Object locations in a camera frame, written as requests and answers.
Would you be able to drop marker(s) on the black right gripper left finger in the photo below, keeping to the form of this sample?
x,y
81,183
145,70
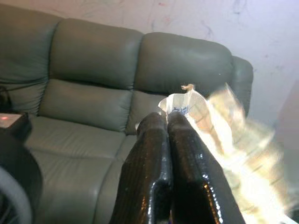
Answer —
x,y
142,168

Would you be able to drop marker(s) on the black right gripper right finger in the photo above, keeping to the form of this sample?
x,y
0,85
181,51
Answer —
x,y
198,177

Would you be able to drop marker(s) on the clear plastic trash bag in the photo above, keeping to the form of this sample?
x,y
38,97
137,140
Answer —
x,y
247,154

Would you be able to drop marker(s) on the black box with red light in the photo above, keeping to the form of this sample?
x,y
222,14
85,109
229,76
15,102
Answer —
x,y
12,122

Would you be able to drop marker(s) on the grey-green leather sofa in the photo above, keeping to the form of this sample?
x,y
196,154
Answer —
x,y
98,93

